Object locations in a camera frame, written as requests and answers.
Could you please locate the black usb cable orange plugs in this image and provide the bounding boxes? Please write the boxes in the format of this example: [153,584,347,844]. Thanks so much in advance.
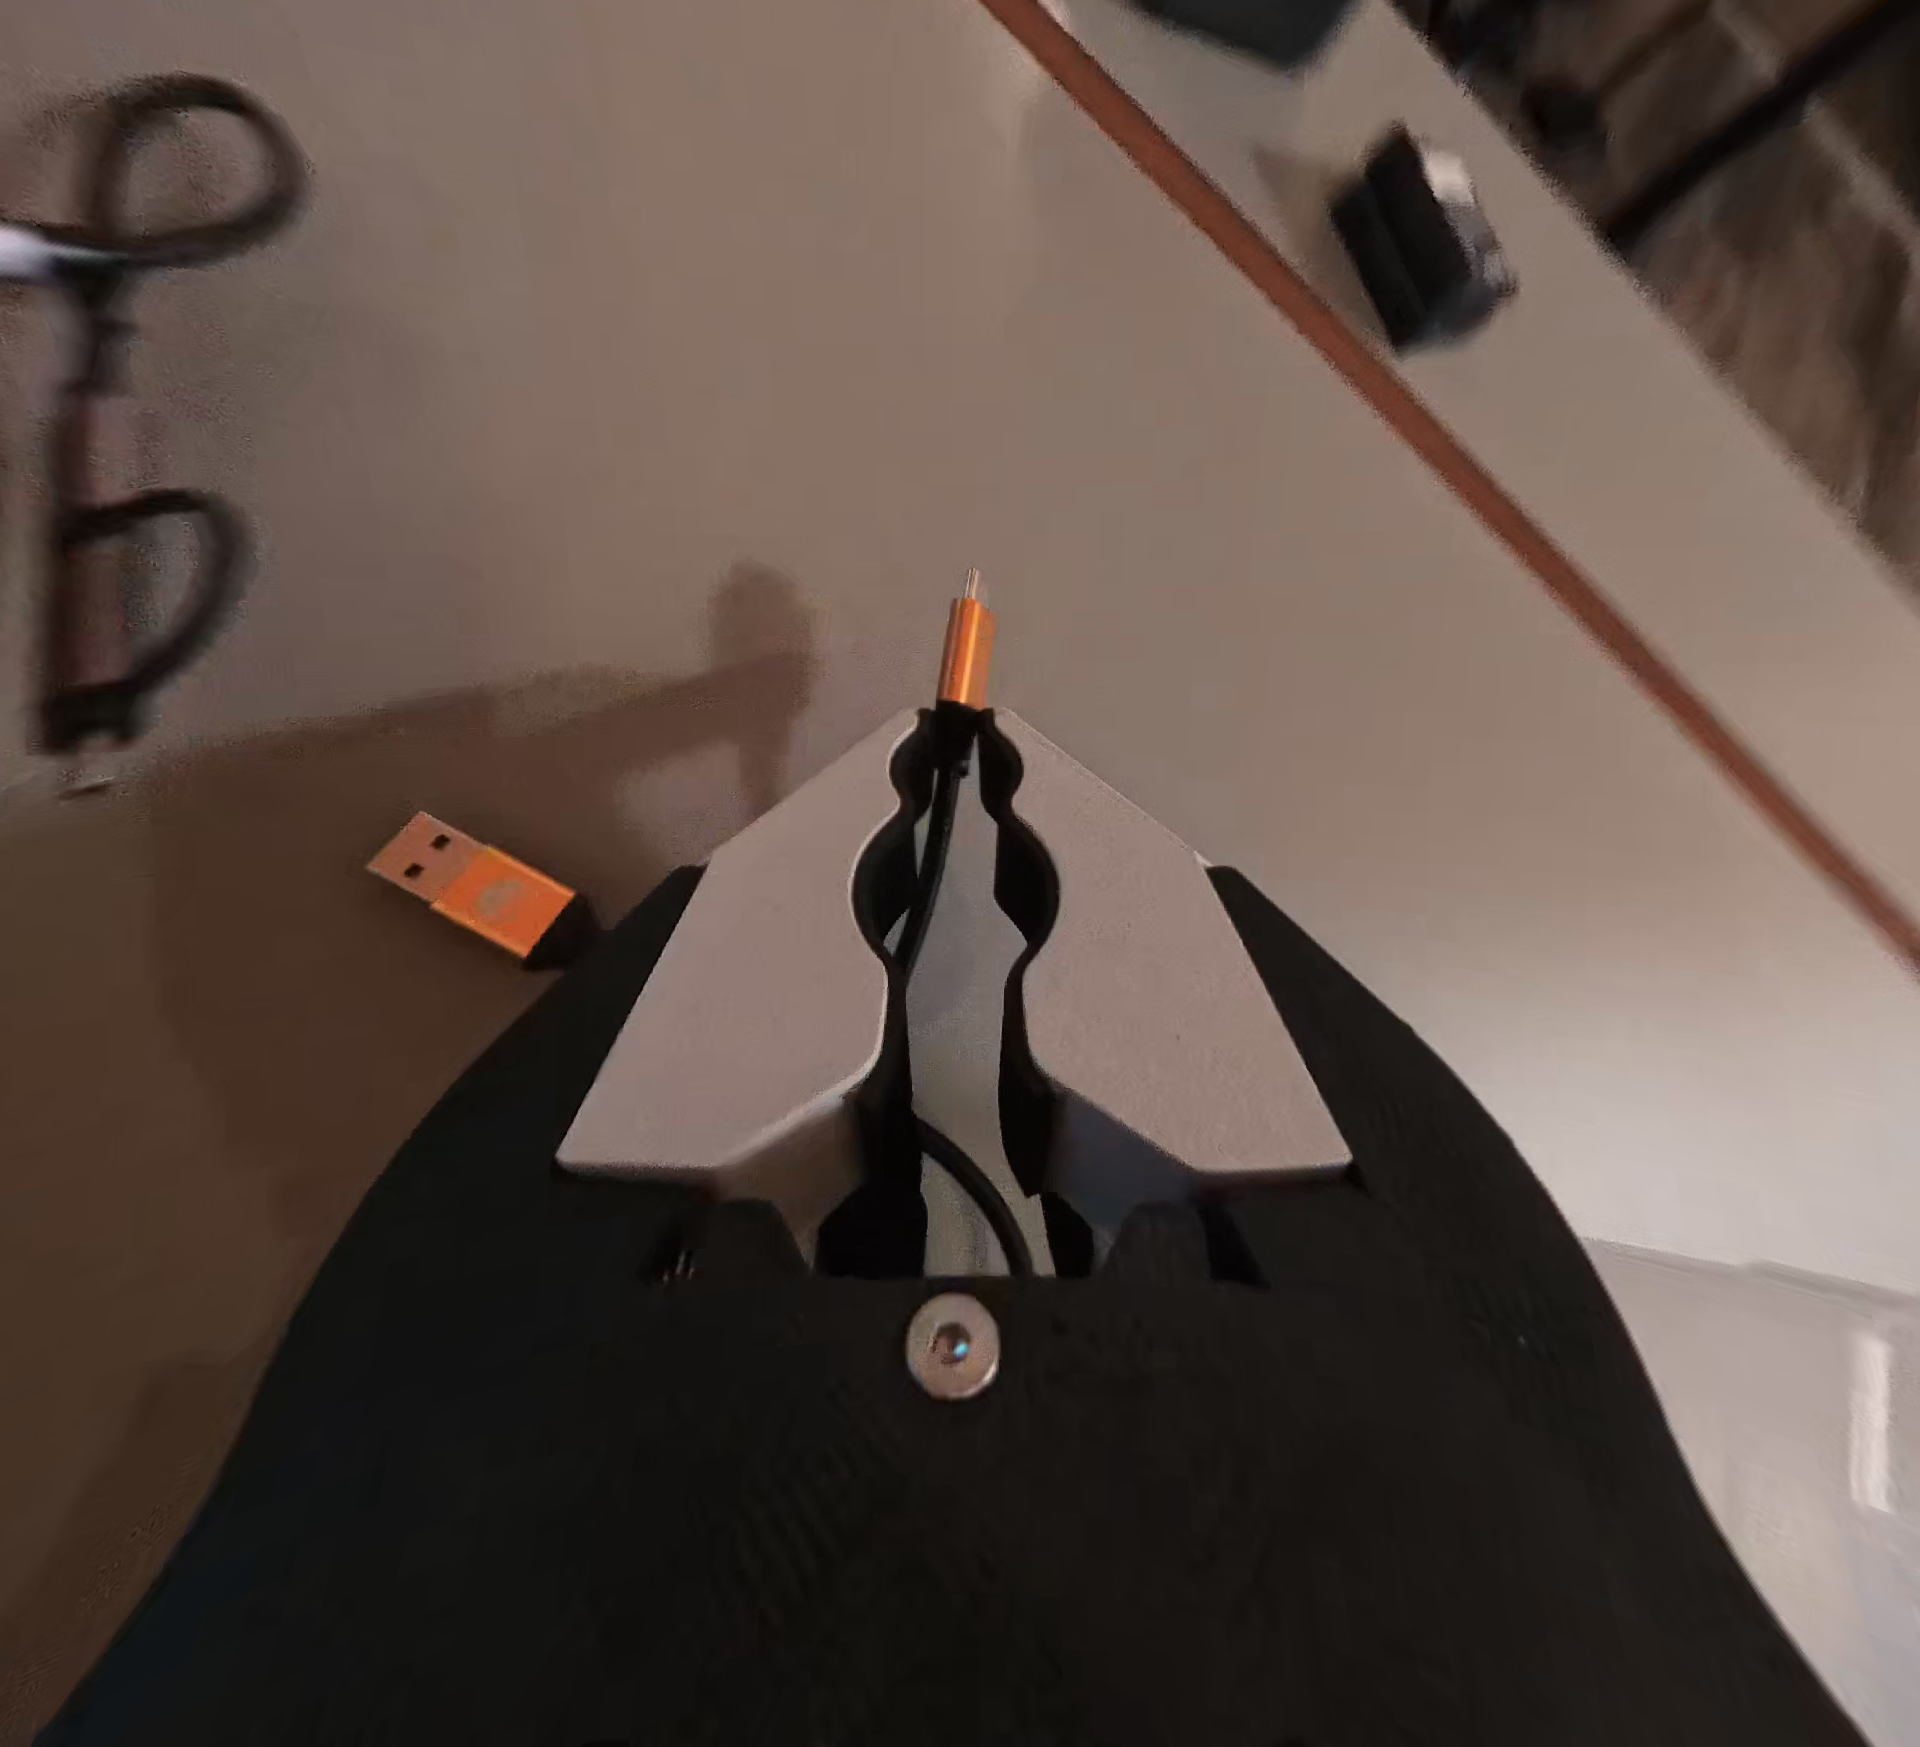
[365,567,1092,1283]

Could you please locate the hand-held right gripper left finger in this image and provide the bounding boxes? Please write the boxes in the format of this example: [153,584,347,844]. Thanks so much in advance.
[557,711,940,1272]

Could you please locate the shelf with cardboard boxes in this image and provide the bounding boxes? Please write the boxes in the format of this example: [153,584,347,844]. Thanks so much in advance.
[1424,0,1920,535]

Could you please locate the small black box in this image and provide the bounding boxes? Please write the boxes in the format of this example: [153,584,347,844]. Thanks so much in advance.
[1327,123,1520,357]

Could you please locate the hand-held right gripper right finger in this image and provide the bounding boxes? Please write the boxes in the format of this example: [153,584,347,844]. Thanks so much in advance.
[970,711,1361,1283]

